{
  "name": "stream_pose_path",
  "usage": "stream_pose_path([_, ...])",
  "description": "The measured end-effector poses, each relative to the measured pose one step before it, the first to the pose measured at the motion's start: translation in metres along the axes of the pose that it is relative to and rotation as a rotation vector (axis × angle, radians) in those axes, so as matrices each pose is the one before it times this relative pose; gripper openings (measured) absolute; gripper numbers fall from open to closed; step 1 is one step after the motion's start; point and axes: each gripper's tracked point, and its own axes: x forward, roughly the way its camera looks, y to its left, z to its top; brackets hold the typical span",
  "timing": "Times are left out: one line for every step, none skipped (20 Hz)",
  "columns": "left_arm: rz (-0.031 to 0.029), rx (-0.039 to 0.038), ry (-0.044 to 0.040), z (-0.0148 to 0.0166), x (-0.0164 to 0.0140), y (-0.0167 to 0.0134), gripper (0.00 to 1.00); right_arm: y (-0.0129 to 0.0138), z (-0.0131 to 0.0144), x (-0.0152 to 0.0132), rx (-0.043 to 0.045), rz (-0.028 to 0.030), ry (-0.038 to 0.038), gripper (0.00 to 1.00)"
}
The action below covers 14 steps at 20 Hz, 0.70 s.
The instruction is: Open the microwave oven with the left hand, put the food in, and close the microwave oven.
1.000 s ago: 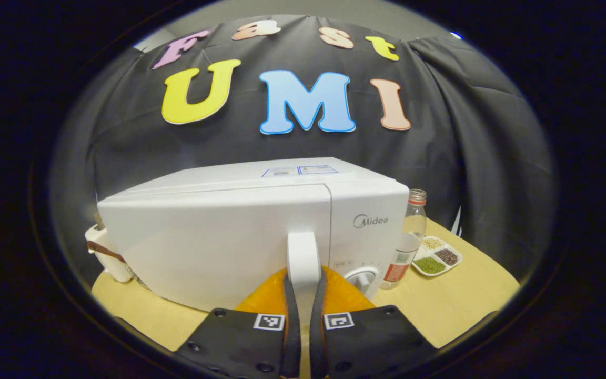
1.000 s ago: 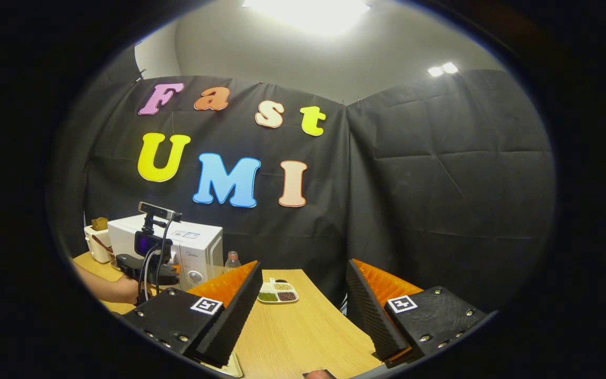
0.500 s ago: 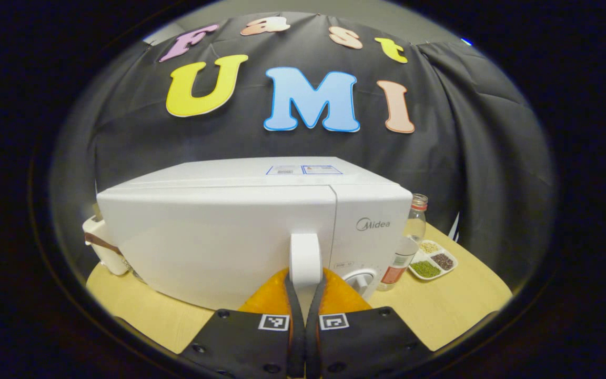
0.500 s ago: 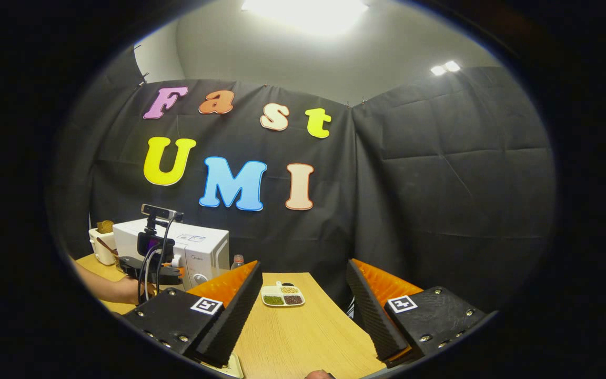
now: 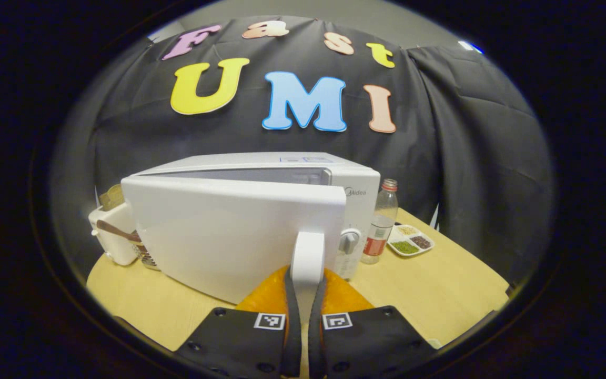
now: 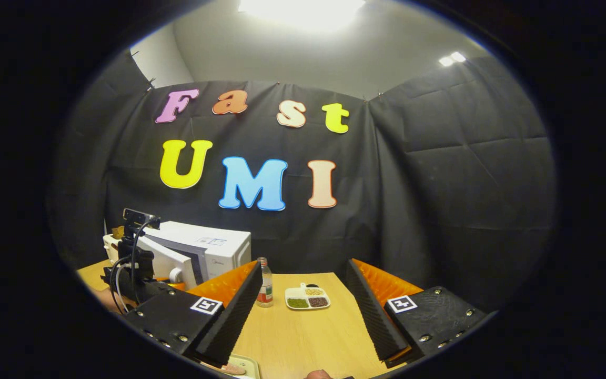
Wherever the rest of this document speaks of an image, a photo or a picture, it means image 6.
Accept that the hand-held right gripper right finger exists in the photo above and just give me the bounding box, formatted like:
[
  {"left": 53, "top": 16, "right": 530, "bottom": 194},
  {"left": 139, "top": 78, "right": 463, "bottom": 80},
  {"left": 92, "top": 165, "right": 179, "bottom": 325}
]
[{"left": 348, "top": 258, "right": 489, "bottom": 369}]

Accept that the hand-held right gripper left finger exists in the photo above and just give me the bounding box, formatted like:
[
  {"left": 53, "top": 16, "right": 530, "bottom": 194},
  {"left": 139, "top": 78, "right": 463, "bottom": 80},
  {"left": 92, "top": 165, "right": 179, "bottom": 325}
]
[{"left": 123, "top": 261, "right": 264, "bottom": 368}]

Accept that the white microwave oven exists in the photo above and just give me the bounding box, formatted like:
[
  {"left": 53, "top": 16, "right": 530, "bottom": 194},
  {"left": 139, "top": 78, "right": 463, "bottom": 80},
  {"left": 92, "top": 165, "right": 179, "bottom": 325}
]
[{"left": 103, "top": 221, "right": 252, "bottom": 290}]

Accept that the brown bread bun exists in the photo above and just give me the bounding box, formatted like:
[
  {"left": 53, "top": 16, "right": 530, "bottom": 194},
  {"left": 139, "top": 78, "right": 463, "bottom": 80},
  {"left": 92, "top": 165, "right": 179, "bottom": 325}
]
[{"left": 200, "top": 361, "right": 247, "bottom": 376}]

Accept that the clear plastic bottle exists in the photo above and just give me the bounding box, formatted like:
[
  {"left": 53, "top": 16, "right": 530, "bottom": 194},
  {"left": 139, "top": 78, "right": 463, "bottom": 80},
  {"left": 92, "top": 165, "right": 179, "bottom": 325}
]
[{"left": 257, "top": 257, "right": 274, "bottom": 308}]

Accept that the pale green rectangular tray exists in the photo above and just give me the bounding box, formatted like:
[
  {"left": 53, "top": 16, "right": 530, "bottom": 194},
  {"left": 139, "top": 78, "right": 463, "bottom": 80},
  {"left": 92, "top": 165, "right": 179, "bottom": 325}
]
[{"left": 228, "top": 354, "right": 261, "bottom": 379}]

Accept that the white divided dish of beans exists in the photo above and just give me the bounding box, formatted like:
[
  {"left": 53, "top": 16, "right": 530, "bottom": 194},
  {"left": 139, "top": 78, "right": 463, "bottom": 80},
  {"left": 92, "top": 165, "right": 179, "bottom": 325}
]
[{"left": 285, "top": 283, "right": 331, "bottom": 311}]

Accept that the black backdrop cloth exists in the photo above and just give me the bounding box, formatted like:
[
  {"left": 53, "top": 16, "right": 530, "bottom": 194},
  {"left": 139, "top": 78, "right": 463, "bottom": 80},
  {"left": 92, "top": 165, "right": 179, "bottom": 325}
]
[{"left": 45, "top": 50, "right": 556, "bottom": 311}]

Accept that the large ceiling light panel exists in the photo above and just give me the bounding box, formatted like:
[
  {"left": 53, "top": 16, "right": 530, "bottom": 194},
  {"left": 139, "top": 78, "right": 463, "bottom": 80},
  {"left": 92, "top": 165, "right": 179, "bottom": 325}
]
[{"left": 237, "top": 0, "right": 367, "bottom": 32}]

